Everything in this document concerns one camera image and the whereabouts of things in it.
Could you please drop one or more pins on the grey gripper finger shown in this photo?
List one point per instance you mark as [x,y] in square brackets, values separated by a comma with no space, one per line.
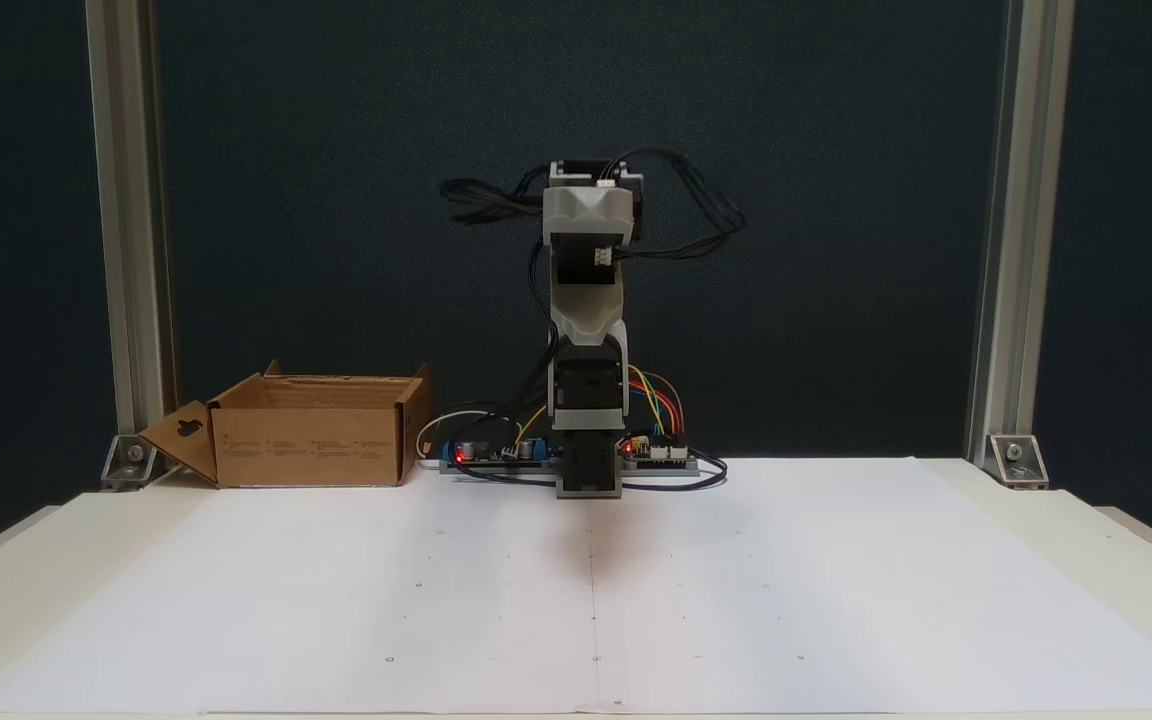
[568,312]
[610,318]

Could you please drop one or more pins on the blue circuit board with capacitors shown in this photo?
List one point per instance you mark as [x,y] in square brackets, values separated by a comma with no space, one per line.
[496,452]

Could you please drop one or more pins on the grey board mounting plate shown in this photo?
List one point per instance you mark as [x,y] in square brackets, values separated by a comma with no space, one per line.
[676,467]

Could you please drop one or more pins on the brown cardboard box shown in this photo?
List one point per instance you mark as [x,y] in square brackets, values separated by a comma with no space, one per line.
[316,440]

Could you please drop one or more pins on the white paper sheet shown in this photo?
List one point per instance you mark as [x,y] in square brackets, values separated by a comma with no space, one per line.
[576,600]

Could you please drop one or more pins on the aluminium frame post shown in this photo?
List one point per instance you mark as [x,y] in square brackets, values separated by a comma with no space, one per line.
[131,220]
[1021,220]

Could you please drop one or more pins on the metal corner bracket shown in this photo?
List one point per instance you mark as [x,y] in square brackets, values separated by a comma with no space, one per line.
[1018,462]
[129,462]

